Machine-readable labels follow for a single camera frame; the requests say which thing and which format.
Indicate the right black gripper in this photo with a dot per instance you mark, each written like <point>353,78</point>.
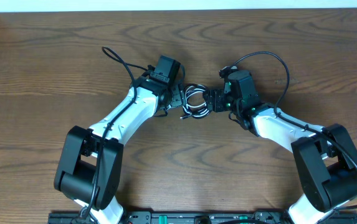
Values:
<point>214,99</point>

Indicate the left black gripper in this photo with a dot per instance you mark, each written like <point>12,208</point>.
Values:
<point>179,96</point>

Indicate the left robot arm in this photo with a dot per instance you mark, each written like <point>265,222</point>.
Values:
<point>90,164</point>

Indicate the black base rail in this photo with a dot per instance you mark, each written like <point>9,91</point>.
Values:
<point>273,217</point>

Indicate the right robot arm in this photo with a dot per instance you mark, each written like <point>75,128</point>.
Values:
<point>325,157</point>

